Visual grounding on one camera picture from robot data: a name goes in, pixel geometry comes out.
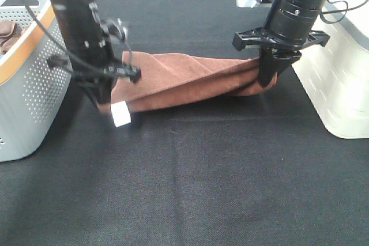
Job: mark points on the grey basket with orange rim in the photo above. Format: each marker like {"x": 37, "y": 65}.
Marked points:
{"x": 31, "y": 92}

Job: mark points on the brown towels in basket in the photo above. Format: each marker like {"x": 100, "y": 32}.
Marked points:
{"x": 10, "y": 33}

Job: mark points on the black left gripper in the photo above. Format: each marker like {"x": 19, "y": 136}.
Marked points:
{"x": 99, "y": 89}

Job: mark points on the white plastic storage box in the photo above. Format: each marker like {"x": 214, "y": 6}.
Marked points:
{"x": 335, "y": 77}

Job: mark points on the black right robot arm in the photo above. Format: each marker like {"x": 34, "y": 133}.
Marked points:
{"x": 287, "y": 30}

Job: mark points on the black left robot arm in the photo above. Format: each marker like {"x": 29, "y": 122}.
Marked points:
{"x": 88, "y": 55}

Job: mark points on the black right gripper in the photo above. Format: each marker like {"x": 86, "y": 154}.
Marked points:
{"x": 273, "y": 58}

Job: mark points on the brown towel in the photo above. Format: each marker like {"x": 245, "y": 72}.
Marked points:
{"x": 173, "y": 79}

